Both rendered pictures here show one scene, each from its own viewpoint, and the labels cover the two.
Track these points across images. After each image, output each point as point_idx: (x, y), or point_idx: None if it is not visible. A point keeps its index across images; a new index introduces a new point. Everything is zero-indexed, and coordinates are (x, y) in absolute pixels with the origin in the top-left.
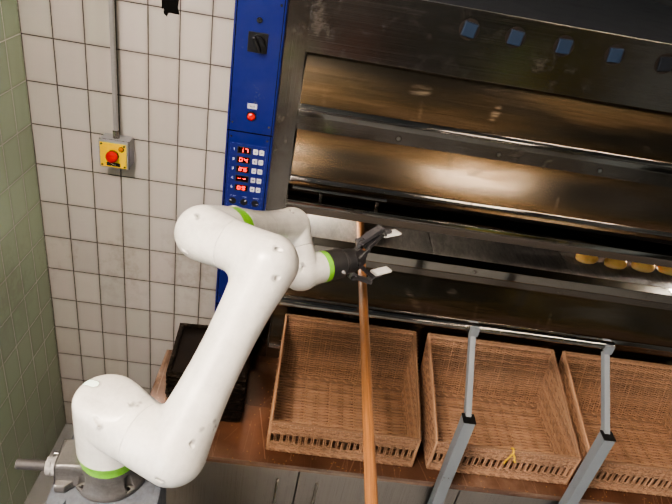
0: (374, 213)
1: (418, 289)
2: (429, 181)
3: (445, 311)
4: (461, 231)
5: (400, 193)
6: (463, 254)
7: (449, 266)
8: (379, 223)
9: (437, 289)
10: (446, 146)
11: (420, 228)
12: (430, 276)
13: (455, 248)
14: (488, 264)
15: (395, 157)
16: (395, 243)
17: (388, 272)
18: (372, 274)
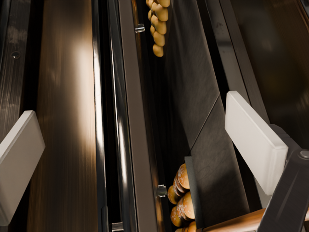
0: (127, 229)
1: (289, 90)
2: (76, 137)
3: (305, 37)
4: (123, 36)
5: (99, 180)
6: (206, 59)
7: (225, 59)
8: (151, 206)
9: (274, 64)
10: (6, 131)
11: (137, 108)
12: (258, 83)
13: (205, 75)
14: (203, 20)
15: (43, 214)
16: (229, 158)
17: (241, 100)
18: (285, 171)
